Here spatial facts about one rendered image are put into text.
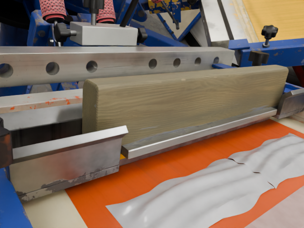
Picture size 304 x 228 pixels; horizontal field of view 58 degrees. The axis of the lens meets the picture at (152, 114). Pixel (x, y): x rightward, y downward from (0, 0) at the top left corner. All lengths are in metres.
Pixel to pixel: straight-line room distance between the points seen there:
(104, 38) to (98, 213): 0.37
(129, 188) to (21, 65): 0.25
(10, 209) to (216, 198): 0.19
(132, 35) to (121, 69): 0.10
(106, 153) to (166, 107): 0.09
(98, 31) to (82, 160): 0.34
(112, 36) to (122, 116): 0.31
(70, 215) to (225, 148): 0.24
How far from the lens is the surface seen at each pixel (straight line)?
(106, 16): 0.68
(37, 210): 0.27
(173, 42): 1.12
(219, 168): 0.35
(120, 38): 0.57
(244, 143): 0.43
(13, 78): 0.45
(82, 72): 0.48
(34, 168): 0.23
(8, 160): 0.17
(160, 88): 0.28
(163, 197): 0.27
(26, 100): 0.41
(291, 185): 0.37
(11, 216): 0.20
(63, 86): 0.76
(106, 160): 0.26
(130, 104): 0.27
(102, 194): 0.28
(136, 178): 0.31
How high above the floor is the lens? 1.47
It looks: 44 degrees down
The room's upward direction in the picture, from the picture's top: 37 degrees clockwise
